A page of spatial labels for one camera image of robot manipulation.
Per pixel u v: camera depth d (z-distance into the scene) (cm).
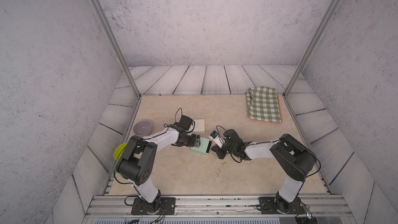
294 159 48
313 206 74
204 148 89
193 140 83
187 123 76
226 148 80
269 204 73
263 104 114
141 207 71
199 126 99
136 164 46
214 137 81
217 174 83
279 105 113
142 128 99
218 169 85
